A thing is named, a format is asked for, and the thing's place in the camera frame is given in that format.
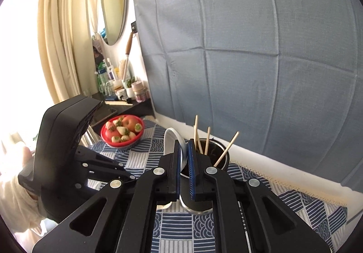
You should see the pile of strawberries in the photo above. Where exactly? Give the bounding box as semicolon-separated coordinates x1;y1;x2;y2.
105;117;143;144

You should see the wooden handled hairbrush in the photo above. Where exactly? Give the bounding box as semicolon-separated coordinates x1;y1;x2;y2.
120;31;135;82

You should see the grey backdrop cloth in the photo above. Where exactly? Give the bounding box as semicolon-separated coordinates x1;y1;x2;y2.
133;0;363;192

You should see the blue patterned tablecloth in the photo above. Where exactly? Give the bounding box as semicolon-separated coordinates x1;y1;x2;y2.
84;116;348;253

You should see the cream curtain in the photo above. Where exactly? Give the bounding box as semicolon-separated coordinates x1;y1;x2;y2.
37;0;100;104

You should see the oval wall mirror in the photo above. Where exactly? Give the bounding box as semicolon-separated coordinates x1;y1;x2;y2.
98;0;129;46

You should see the green plastic bottle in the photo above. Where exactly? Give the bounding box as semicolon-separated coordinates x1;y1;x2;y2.
97;63;106;93

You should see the pink lidded jar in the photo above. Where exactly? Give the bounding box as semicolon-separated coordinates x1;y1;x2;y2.
133;81;149;103

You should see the black side shelf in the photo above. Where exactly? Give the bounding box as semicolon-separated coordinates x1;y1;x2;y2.
87;80;155;129

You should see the person's left hand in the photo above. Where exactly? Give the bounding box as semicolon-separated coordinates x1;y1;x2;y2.
15;142;36;174

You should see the red fruit bowl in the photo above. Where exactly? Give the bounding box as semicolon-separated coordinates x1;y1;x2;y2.
101;114;145;150

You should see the small plant in white pot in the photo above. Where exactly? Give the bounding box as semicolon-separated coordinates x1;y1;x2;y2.
125;77;136;98

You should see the plain white spoon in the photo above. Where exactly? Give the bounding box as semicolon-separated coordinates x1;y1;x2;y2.
164;127;188;170

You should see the black cylindrical utensil holder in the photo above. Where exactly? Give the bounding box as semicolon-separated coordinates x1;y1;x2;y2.
179;137;231;215

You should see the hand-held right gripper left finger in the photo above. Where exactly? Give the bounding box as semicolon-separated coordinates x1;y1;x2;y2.
31;140;182;253

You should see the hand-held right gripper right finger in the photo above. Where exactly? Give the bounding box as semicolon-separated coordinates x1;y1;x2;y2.
186;140;333;253

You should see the red apple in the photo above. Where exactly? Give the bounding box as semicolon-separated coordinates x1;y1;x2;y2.
123;116;139;132

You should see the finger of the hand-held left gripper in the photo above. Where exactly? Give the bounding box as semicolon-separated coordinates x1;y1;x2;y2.
76;147;127;171
85;169;137;189

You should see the person's left forearm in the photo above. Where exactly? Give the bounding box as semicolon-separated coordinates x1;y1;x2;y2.
0;172;44;232

